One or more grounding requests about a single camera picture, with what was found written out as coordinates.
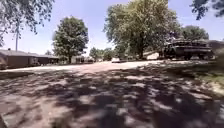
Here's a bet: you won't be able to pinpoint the large green tree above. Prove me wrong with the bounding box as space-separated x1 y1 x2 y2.
103 0 183 61

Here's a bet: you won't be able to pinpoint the low brown house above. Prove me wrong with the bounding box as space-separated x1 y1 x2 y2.
0 48 61 70

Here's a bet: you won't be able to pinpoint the row of distant trees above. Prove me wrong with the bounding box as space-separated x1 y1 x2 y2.
88 46 116 63

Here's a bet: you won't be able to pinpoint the overhanging tree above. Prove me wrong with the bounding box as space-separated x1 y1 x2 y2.
0 0 56 48

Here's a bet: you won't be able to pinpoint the dark truck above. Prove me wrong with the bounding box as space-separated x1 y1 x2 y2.
162 38 215 62

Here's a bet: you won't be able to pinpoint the grey asphalt road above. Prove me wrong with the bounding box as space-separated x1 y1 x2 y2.
0 59 224 128

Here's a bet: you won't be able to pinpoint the white car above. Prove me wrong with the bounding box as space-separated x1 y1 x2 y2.
111 57 122 64

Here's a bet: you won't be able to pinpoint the round green tree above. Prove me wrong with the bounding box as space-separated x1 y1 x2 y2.
52 15 90 65

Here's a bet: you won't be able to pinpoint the overhanging tree branches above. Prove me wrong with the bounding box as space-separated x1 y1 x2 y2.
190 0 224 21

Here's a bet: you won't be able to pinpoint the pale house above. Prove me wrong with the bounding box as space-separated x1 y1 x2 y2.
143 51 161 61

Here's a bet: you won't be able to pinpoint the building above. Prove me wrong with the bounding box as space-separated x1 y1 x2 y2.
70 55 96 65

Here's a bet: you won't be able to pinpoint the pale pole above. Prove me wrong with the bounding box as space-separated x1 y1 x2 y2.
14 19 20 53

